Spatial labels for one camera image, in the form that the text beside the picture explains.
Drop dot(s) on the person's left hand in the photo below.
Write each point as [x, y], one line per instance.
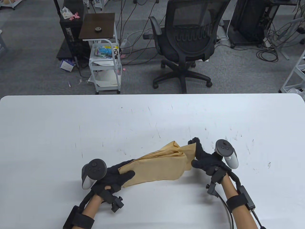
[112, 177]

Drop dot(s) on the person's right hand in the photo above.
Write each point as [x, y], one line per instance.
[207, 162]

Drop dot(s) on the group of brown paper envelopes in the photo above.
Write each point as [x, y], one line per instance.
[162, 167]

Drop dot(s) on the person's left forearm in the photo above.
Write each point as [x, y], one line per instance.
[91, 206]

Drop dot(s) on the person's right forearm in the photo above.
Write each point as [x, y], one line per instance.
[243, 217]

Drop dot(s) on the grey and white tracking controller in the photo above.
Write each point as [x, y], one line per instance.
[94, 168]
[224, 147]

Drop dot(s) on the black fabric wristband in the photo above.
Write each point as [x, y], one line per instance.
[236, 202]
[82, 221]

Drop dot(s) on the black sensor box with label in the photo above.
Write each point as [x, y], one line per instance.
[247, 199]

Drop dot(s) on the white papers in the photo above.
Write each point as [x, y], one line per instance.
[106, 78]

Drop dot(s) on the white rolling cart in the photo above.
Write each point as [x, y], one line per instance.
[102, 68]

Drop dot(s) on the black mesh office chair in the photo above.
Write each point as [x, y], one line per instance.
[188, 50]

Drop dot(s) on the blue and white box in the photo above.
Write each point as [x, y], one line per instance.
[66, 65]

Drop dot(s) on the blue packet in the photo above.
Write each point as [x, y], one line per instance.
[103, 50]

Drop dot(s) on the black equipment cabinet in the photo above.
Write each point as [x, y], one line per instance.
[247, 21]

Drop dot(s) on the black computer tower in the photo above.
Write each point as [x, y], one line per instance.
[71, 35]

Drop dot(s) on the black tape roll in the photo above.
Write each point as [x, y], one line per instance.
[96, 30]

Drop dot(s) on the dark brown wooden board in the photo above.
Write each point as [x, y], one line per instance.
[95, 21]

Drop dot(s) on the small pink items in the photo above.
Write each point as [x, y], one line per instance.
[75, 16]

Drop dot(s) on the crumpled clear plastic bag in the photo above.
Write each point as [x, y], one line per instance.
[65, 13]

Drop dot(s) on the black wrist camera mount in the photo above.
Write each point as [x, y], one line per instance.
[117, 204]
[212, 189]

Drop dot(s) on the white metal frame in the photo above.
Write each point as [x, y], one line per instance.
[283, 90]

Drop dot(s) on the black flat base plate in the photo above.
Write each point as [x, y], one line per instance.
[63, 51]

